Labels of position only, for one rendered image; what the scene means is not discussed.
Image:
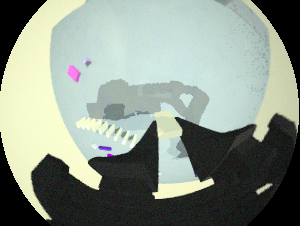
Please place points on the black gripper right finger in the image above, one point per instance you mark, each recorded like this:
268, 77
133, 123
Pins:
208, 148

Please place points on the pink rectangular block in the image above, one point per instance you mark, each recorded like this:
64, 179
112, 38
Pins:
73, 73

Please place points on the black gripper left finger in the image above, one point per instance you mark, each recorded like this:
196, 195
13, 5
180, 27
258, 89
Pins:
140, 162

